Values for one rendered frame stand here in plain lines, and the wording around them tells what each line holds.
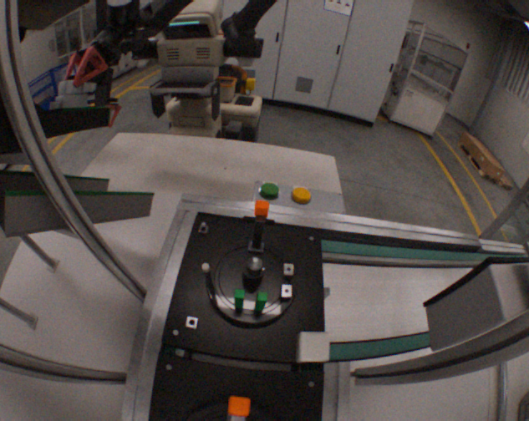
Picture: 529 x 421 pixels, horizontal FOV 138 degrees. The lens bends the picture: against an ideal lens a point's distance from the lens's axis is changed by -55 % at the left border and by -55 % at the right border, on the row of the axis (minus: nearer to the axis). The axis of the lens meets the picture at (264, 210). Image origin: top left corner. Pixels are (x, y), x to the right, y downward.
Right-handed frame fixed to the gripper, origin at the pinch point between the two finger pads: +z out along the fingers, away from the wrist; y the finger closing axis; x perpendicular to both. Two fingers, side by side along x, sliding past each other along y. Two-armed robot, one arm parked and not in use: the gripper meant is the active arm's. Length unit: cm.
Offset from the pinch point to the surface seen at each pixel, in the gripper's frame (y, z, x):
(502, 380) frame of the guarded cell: 130, 41, 20
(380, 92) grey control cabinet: 126, -242, 206
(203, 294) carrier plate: 37.1, 25.8, 15.4
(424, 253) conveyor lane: 81, 7, 30
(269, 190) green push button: 40.4, 3.7, 27.5
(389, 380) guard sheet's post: 64, 28, 5
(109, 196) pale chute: 22.4, 16.8, 5.3
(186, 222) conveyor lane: 27.8, 15.7, 21.8
